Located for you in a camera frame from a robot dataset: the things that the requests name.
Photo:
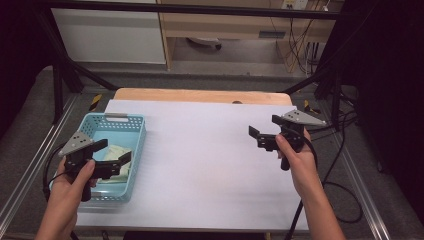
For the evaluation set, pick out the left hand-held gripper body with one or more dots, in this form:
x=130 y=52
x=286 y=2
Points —
x=76 y=145

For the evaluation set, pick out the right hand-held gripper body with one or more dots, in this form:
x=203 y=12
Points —
x=301 y=118

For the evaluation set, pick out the light green shorts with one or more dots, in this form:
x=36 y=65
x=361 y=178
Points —
x=113 y=153

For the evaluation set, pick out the light blue plastic basket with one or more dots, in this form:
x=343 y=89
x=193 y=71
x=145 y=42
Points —
x=133 y=140

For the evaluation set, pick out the person's left hand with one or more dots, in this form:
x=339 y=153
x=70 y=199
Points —
x=68 y=188

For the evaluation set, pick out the person's right hand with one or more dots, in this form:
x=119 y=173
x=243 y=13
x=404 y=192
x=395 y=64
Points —
x=305 y=170

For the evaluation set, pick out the yellow black floor tape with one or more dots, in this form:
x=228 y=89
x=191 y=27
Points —
x=308 y=107
x=95 y=102

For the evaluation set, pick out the black metal stand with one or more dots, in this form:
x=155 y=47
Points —
x=57 y=86
x=336 y=93

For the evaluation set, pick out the white table cover sheet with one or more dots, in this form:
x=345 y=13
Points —
x=200 y=166

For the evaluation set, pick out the wooden table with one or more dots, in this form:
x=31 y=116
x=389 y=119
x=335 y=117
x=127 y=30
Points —
x=200 y=95

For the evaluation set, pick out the black curtain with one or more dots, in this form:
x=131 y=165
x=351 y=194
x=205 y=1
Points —
x=16 y=50
x=390 y=83

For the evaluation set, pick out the chair caster base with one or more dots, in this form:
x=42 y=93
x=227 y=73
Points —
x=205 y=41

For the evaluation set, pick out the white cabinet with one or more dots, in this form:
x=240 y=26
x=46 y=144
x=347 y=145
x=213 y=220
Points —
x=106 y=36

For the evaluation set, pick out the wooden desk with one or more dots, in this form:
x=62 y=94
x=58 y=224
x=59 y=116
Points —
x=216 y=25

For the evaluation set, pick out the white power socket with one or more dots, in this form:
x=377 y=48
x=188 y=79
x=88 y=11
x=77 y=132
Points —
x=295 y=4

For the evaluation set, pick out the aluminium floor rail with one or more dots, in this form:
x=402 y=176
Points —
x=40 y=150
x=363 y=190

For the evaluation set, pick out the black metal frame bar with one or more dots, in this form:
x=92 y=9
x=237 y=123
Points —
x=200 y=9

